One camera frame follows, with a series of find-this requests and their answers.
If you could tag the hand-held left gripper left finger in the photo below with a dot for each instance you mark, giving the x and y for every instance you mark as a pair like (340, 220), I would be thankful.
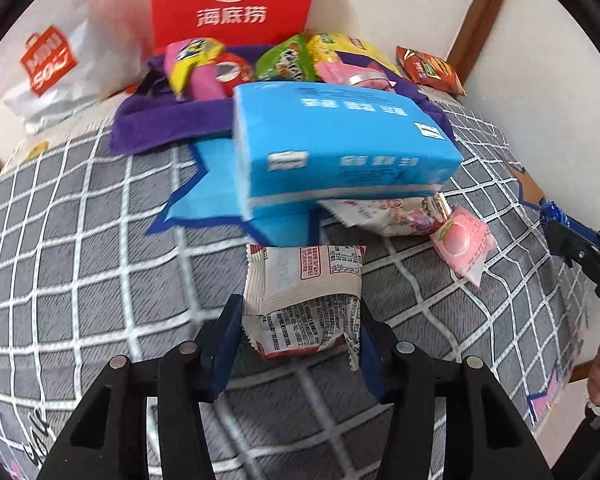
(225, 345)

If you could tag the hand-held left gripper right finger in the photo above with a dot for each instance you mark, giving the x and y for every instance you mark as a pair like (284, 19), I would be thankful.
(372, 360)

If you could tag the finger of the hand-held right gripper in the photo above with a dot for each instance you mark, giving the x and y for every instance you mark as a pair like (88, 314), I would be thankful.
(572, 220)
(580, 255)

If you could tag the white printed snack packet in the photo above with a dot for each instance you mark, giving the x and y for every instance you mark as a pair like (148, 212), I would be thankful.
(300, 300)

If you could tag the small pink candy packet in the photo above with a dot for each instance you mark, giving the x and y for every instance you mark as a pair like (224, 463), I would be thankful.
(462, 240)

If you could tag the pale pink snack packet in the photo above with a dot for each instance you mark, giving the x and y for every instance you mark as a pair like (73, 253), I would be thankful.
(380, 215)

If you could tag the blue tissue pack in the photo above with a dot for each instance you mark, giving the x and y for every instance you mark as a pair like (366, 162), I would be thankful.
(340, 135)

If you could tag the red snack packet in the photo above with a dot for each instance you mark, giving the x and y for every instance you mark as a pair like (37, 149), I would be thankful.
(232, 72)

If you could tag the large pink snack packet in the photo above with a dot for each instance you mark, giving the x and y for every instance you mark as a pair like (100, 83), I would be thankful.
(340, 72)

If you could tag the green snack packet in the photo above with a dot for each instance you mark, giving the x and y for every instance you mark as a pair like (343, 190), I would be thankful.
(285, 60)

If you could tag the grey checked blanket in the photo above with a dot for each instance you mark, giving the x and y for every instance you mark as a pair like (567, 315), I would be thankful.
(80, 240)

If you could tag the orange chips bag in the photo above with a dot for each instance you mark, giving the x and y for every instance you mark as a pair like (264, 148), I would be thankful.
(430, 70)

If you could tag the purple cloth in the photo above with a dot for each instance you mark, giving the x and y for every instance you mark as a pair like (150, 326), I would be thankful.
(160, 120)

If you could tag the yellow chips bag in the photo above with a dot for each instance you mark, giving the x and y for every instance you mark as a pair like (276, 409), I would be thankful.
(350, 45)

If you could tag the yellow and pink snack packet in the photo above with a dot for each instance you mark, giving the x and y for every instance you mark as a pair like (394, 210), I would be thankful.
(190, 55)

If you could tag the white plastic shopping bag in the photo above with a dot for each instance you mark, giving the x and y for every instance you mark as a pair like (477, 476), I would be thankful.
(95, 60)

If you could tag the red paper bag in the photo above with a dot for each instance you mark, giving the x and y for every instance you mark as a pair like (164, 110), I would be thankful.
(230, 0)

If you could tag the brown wooden door frame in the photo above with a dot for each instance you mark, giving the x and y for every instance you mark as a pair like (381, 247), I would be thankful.
(485, 10)

